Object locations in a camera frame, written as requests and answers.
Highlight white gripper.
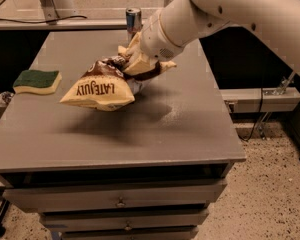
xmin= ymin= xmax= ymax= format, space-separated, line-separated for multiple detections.
xmin=118 ymin=10 xmax=184 ymax=76

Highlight brown chip bag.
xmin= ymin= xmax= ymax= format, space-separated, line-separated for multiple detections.
xmin=60 ymin=56 xmax=176 ymax=111

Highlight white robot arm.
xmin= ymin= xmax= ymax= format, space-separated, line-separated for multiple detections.
xmin=124 ymin=0 xmax=300 ymax=76

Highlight green yellow sponge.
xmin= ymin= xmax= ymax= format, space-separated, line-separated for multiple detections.
xmin=13 ymin=70 xmax=62 ymax=95

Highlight blue silver energy drink can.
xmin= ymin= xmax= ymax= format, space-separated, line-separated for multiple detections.
xmin=126 ymin=7 xmax=142 ymax=41

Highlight grey side ledge right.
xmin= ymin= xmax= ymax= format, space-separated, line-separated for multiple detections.
xmin=221 ymin=87 xmax=300 ymax=113

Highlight grey drawer cabinet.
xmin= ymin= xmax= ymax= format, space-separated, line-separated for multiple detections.
xmin=0 ymin=28 xmax=247 ymax=240

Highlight top grey drawer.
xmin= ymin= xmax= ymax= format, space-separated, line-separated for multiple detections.
xmin=4 ymin=179 xmax=227 ymax=213

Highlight grey drawer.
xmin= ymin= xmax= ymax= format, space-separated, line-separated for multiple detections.
xmin=4 ymin=179 xmax=227 ymax=213
xmin=40 ymin=206 xmax=208 ymax=232
xmin=62 ymin=226 xmax=198 ymax=240

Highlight middle grey drawer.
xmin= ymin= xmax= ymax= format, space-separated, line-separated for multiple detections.
xmin=40 ymin=206 xmax=208 ymax=232

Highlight bottom grey drawer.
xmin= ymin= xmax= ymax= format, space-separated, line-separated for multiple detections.
xmin=62 ymin=226 xmax=198 ymax=240

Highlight grey metal rail shelf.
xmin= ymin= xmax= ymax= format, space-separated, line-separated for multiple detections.
xmin=0 ymin=15 xmax=148 ymax=31

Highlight black cable on rail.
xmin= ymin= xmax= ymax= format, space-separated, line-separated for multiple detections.
xmin=0 ymin=15 xmax=88 ymax=25

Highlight metal bracket post left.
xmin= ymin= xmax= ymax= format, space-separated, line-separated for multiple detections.
xmin=39 ymin=0 xmax=78 ymax=24

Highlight black hanging cable right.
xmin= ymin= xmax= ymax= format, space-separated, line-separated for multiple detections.
xmin=235 ymin=87 xmax=265 ymax=142

